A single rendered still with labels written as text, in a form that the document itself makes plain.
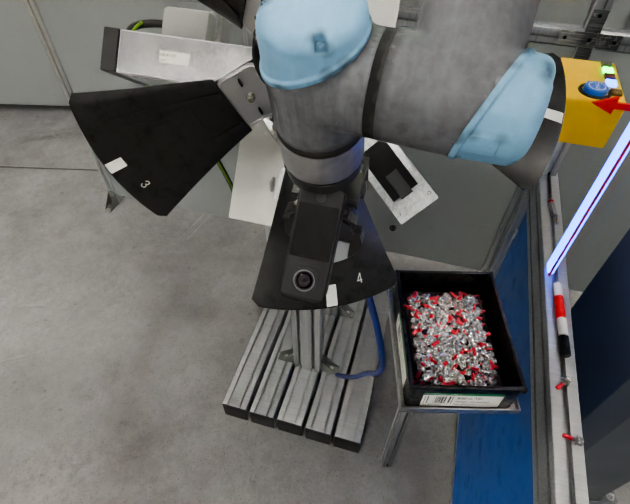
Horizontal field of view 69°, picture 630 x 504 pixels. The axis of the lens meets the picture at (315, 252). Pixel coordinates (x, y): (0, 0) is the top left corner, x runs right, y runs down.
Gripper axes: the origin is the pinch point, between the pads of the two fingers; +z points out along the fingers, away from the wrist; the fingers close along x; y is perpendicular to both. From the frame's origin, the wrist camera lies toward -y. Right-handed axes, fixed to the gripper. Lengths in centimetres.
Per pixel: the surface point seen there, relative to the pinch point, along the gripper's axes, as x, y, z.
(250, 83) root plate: 17.0, 22.2, -5.3
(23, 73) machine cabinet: 210, 120, 123
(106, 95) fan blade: 36.5, 15.1, -6.2
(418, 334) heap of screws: -14.6, -1.0, 19.8
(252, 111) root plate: 17.2, 21.0, -0.8
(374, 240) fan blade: -4.8, 8.9, 9.5
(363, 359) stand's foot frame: -5, 10, 104
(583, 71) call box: -35, 54, 13
